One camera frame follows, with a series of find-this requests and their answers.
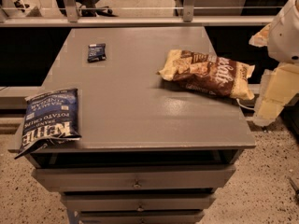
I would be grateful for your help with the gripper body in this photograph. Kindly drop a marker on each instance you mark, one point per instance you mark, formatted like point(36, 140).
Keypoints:
point(285, 39)

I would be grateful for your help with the small blue rxbar wrapper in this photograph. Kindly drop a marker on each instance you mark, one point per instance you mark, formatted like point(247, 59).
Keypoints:
point(96, 52)

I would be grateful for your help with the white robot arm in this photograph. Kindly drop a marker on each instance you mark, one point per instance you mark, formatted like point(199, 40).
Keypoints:
point(288, 15)

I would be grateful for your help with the brown yellow chips bag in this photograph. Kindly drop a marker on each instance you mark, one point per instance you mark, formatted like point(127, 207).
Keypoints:
point(208, 74)

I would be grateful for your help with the grey drawer cabinet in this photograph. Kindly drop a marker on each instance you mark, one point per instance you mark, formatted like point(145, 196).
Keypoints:
point(149, 152)

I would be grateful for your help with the blue kettle chips bag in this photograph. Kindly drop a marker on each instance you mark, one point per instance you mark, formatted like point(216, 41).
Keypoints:
point(51, 118)

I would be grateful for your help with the metal guard railing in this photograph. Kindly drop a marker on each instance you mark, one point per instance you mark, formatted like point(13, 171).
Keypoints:
point(46, 13)

